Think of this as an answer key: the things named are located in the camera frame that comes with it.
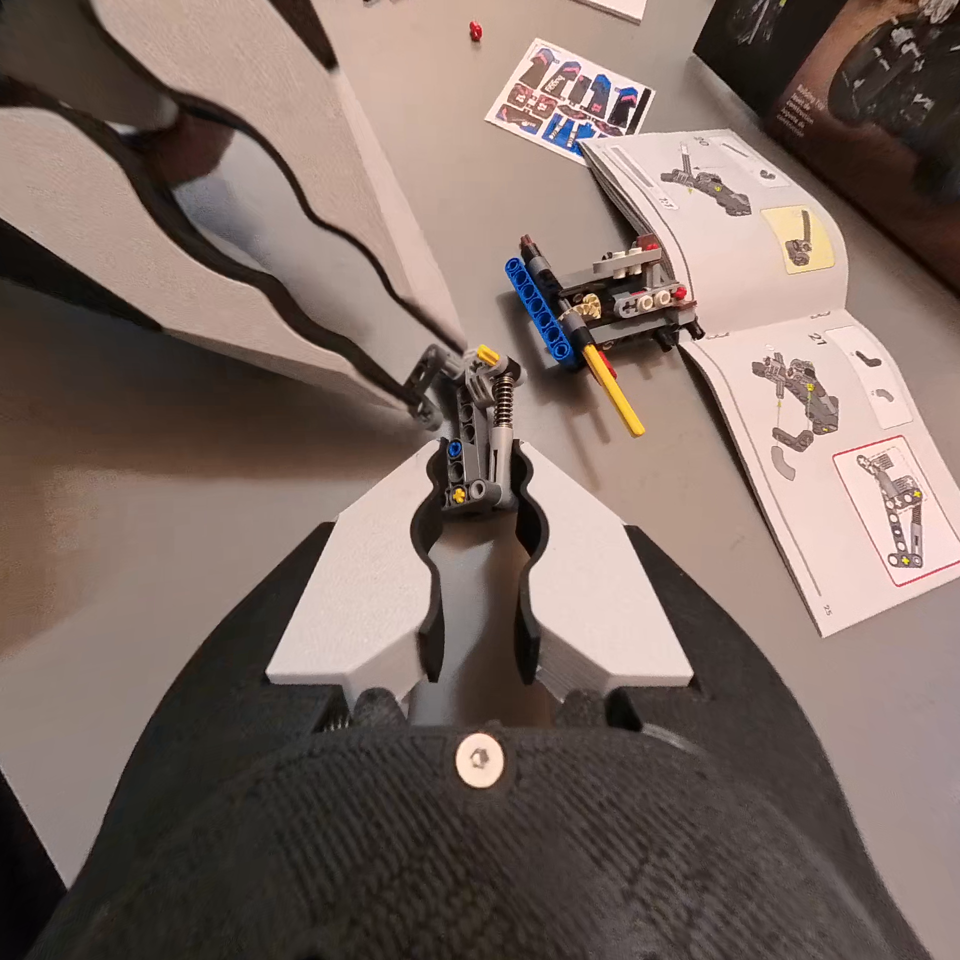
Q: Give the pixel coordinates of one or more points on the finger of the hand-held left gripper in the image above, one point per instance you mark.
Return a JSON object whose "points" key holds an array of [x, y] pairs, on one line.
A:
{"points": [[262, 90], [112, 225]]}

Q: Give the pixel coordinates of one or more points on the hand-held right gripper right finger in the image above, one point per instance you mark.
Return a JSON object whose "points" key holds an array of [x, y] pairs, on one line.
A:
{"points": [[600, 600]]}

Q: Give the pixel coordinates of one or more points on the small white leaflet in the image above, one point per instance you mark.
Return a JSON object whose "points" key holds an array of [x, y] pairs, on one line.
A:
{"points": [[619, 9]]}

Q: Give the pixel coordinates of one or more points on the lego chassis assembly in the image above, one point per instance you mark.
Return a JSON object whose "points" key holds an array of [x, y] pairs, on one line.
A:
{"points": [[622, 300]]}

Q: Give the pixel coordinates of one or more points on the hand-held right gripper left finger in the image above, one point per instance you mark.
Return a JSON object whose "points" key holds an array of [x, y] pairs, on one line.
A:
{"points": [[352, 592]]}

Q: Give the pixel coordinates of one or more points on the lego set box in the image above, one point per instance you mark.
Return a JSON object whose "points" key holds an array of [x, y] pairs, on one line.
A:
{"points": [[862, 112]]}

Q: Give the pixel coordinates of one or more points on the lego sticker sheet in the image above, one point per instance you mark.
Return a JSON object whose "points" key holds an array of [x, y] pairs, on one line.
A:
{"points": [[570, 97]]}

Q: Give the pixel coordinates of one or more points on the lego instruction booklet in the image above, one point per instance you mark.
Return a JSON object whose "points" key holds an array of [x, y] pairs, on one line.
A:
{"points": [[787, 450]]}

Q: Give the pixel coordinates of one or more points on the grey lego suspension arm assembly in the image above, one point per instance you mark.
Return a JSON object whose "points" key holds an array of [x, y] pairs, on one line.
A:
{"points": [[469, 450]]}

